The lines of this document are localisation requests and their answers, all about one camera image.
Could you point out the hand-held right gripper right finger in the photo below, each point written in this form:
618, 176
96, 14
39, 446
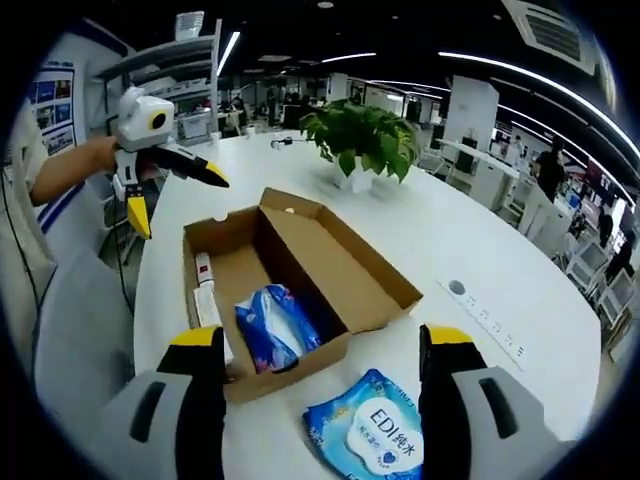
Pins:
450, 400

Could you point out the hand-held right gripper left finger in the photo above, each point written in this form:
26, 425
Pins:
195, 400

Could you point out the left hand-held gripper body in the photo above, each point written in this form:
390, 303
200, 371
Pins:
142, 125

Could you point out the white printed carton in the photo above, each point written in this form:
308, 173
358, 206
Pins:
210, 315

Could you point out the blue flowered tissue pack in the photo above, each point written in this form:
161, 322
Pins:
270, 330

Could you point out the blue wet wipes pack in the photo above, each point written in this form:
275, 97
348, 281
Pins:
350, 425

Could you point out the brown cardboard shoe box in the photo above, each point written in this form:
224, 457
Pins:
350, 285

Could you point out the person's left hand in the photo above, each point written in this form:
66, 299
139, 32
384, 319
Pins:
100, 155

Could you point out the grey metal shelf rack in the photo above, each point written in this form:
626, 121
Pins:
165, 55

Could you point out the white table socket panel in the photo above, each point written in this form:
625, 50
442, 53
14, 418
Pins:
480, 320

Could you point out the small white black gadget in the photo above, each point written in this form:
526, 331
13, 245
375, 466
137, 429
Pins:
280, 143

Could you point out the person's light shirt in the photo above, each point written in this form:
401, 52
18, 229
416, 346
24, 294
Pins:
20, 280

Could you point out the green potted plant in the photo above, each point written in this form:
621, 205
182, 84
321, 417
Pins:
360, 135

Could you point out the white office chair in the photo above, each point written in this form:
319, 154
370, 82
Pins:
617, 295
587, 262

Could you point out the white office desk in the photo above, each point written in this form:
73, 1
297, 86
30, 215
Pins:
485, 170

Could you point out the long ceiling light strip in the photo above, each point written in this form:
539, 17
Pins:
450, 54

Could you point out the white square pillar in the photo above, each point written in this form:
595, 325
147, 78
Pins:
472, 110

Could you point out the ceiling air conditioner vent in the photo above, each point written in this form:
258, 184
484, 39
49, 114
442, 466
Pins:
550, 30

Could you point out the wall poster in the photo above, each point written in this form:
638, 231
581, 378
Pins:
52, 115

